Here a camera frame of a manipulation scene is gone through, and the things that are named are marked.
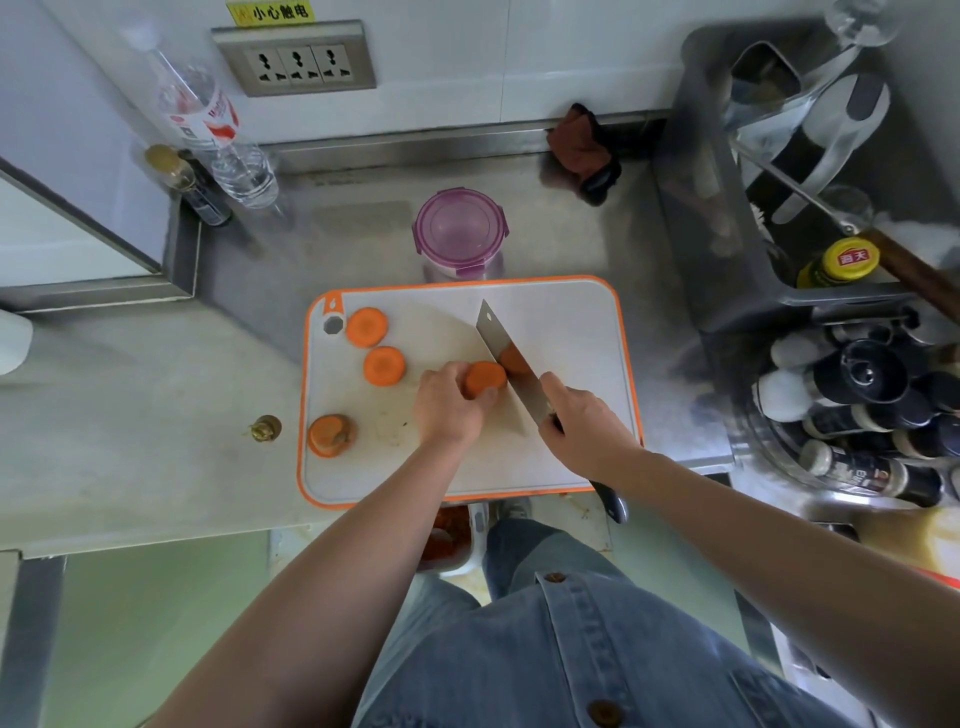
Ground person's right hand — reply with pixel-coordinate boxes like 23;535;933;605
538;371;643;485

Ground person's left hand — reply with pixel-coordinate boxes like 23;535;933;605
412;361;500;451

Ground black-handled kitchen knife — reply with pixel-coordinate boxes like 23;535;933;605
476;299;630;525

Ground brown-centred carrot end slice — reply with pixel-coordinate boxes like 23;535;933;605
308;413;359;455

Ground purple lidded container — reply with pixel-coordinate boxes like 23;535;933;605
411;187;511;283

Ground person's left forearm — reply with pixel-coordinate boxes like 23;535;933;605
149;438;466;728

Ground person's right forearm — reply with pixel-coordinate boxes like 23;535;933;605
603;446;960;728

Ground white orange-rimmed cutting board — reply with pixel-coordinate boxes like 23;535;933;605
296;275;645;511

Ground white waste bin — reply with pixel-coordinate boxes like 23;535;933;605
416;502;490;579

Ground blue denim trousers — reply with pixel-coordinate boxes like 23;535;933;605
352;517;631;728

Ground pale green cabinet front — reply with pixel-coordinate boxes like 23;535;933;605
41;530;271;728
607;494;751;654

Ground clear round basin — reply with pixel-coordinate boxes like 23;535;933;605
738;329;960;519

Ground blue denim shirt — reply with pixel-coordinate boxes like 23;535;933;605
352;569;856;728

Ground group of seasoning bottles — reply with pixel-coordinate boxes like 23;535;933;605
749;322;960;510

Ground dark red cloth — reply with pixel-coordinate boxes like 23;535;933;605
545;102;624;208

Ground clear plastic water bottle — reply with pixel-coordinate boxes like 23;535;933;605
123;22;280;211

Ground yellow-capped sauce bottle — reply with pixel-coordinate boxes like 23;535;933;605
796;236;883;290

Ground small gold-capped bottle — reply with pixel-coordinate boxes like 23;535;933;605
143;143;232;228

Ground white and black bag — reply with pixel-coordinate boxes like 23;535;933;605
723;41;894;226

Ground yellow warning sticker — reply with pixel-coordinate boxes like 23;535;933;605
226;0;316;28

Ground metal utensil handle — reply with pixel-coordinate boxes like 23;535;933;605
731;138;960;324

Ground grey wall socket panel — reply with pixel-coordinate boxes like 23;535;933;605
211;20;378;99

